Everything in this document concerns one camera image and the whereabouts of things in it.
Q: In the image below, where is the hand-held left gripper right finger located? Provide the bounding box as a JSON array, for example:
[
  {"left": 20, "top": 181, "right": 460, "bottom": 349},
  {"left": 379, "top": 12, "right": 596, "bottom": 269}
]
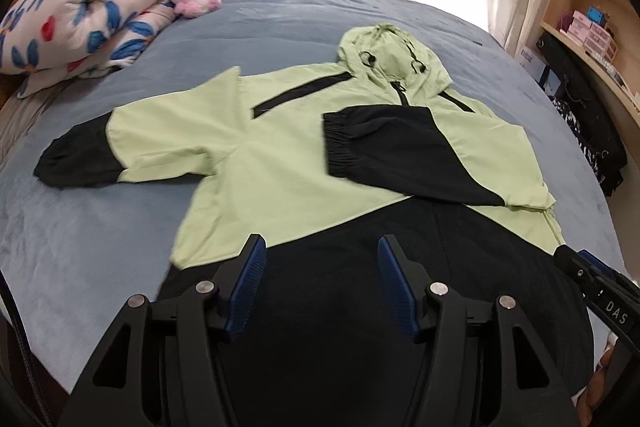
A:
[{"left": 377, "top": 234, "right": 583, "bottom": 427}]

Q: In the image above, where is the floral quilt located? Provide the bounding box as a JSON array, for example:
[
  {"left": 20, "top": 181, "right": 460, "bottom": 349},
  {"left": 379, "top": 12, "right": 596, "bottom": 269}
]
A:
[{"left": 0, "top": 0, "right": 207, "bottom": 100}]

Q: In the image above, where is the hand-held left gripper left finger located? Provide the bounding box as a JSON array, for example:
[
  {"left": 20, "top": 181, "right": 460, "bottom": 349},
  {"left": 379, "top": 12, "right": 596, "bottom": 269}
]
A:
[{"left": 59, "top": 233, "right": 267, "bottom": 427}]

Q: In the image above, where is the blue bed sheet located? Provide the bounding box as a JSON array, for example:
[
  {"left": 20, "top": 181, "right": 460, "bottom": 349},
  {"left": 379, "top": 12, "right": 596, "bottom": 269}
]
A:
[{"left": 0, "top": 0, "right": 632, "bottom": 427}]

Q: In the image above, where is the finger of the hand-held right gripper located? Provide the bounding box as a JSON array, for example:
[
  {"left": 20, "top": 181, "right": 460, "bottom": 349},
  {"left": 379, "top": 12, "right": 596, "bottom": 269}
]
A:
[
  {"left": 579, "top": 248, "right": 640, "bottom": 298},
  {"left": 554, "top": 244, "right": 598, "bottom": 303}
]

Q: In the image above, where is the white cardboard box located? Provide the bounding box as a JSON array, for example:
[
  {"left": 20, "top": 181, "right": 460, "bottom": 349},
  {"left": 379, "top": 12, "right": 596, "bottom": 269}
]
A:
[{"left": 517, "top": 47, "right": 546, "bottom": 82}]

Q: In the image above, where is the green and black hooded jacket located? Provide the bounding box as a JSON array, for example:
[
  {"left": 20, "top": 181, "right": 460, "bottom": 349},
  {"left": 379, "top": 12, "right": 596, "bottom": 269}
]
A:
[{"left": 34, "top": 23, "right": 596, "bottom": 427}]

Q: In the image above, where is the person's right hand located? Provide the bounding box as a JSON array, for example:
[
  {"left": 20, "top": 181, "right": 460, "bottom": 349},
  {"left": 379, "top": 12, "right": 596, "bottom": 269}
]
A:
[{"left": 592, "top": 346, "right": 621, "bottom": 408}]

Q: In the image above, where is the white blue packet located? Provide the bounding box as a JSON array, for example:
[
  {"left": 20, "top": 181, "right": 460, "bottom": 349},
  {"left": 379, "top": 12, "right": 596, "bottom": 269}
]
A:
[{"left": 541, "top": 66, "right": 565, "bottom": 98}]

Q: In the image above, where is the black white patterned cloth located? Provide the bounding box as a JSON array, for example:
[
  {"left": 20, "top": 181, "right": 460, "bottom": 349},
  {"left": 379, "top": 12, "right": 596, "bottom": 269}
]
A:
[{"left": 554, "top": 99, "right": 603, "bottom": 180}]

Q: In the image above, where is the black bag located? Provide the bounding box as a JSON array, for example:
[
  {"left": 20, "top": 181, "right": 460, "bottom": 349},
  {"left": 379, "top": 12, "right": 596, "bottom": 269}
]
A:
[{"left": 537, "top": 32, "right": 628, "bottom": 198}]

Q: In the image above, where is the pink drawer organizer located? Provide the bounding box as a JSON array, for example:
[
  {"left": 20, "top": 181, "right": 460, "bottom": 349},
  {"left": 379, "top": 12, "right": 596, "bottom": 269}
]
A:
[{"left": 570, "top": 9, "right": 621, "bottom": 64}]

